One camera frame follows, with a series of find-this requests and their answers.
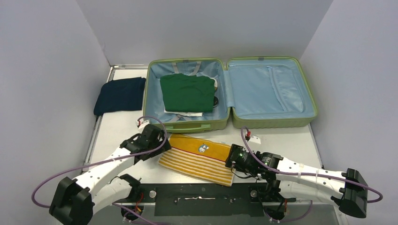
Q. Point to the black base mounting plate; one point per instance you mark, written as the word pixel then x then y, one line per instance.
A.
pixel 205 199

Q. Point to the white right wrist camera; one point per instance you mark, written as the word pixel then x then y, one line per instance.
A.
pixel 252 138

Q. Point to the white oval lotion bottle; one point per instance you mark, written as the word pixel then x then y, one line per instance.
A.
pixel 215 84

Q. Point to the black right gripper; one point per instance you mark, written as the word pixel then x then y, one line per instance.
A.
pixel 234 157

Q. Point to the navy blue cloth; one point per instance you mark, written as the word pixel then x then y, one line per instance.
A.
pixel 120 95

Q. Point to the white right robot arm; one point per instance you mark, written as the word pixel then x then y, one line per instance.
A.
pixel 287 179

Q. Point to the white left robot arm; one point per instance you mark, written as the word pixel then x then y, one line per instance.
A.
pixel 76 200

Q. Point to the green suitcase with blue lining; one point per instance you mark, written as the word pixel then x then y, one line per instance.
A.
pixel 256 92

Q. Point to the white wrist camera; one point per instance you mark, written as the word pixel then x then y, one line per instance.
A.
pixel 141 124
pixel 252 138

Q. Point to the white shirt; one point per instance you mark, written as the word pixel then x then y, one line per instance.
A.
pixel 185 114

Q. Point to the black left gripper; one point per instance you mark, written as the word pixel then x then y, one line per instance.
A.
pixel 163 148

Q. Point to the yellow striped towel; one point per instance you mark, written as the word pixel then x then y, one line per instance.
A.
pixel 198 158

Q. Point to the black round cosmetic jar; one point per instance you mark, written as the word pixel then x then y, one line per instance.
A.
pixel 216 102

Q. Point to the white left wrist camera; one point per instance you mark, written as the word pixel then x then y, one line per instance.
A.
pixel 141 124

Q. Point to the dark green cloth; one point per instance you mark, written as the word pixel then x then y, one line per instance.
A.
pixel 184 93

